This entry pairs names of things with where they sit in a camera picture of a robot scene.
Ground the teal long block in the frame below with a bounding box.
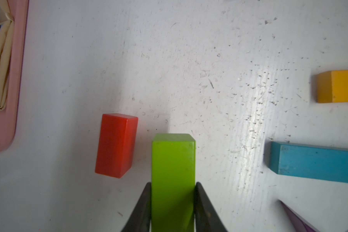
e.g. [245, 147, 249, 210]
[269, 142, 348, 183]

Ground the yellow long block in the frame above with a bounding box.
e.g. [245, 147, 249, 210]
[317, 70, 348, 103]

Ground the red rectangular block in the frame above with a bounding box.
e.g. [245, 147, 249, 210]
[95, 114, 138, 178]

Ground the purple triangle block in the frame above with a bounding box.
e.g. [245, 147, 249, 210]
[279, 201, 319, 232]

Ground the pink plastic tray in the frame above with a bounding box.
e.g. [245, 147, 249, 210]
[0, 0, 29, 152]

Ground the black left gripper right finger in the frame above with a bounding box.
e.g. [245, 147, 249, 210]
[194, 182, 227, 232]

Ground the beige cloth napkin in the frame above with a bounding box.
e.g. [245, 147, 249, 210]
[0, 0, 15, 111]

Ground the green rectangular block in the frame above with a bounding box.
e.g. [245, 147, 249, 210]
[151, 133, 196, 232]

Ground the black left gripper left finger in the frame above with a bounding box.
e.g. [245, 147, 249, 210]
[121, 182, 151, 232]

